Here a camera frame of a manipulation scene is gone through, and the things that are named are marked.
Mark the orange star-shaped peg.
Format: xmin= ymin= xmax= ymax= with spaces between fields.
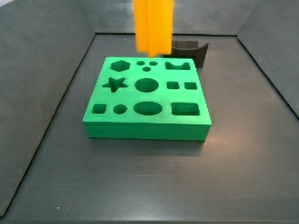
xmin=134 ymin=0 xmax=174 ymax=58

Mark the green shape-sorter block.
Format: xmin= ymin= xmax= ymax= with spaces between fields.
xmin=83 ymin=57 xmax=212 ymax=141

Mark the black curved block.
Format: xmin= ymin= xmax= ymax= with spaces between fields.
xmin=163 ymin=40 xmax=210 ymax=68

